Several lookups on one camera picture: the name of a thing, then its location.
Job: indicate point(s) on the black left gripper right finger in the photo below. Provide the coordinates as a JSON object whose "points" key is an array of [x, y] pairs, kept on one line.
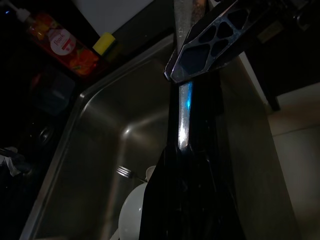
{"points": [[202, 205]]}

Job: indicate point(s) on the metal fork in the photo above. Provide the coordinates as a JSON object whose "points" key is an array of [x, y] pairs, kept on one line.
{"points": [[125, 172]]}

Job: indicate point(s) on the round metal hole cover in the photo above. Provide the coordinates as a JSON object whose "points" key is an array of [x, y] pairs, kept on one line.
{"points": [[45, 134]]}

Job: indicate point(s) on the orange peach soap bottle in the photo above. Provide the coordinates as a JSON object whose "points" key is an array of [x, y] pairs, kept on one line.
{"points": [[62, 42]]}

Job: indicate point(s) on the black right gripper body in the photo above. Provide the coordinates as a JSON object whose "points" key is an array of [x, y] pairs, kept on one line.
{"points": [[290, 12]]}

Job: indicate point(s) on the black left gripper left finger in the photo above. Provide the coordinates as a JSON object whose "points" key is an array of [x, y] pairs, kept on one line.
{"points": [[165, 200]]}

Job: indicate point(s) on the white round dish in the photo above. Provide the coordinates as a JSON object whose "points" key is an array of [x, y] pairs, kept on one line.
{"points": [[132, 215]]}

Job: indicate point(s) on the clear plastic container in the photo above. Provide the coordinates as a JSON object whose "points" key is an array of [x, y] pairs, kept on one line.
{"points": [[53, 92]]}

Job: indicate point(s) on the white spoon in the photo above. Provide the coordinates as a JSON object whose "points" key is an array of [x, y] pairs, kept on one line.
{"points": [[150, 172]]}

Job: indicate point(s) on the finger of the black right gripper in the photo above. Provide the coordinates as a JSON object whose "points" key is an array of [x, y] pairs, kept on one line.
{"points": [[200, 50]]}

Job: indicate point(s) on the stainless steel sink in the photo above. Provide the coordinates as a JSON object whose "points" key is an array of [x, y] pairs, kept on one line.
{"points": [[105, 140]]}

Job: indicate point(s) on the yellow green sponge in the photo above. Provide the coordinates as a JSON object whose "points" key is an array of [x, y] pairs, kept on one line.
{"points": [[104, 43]]}

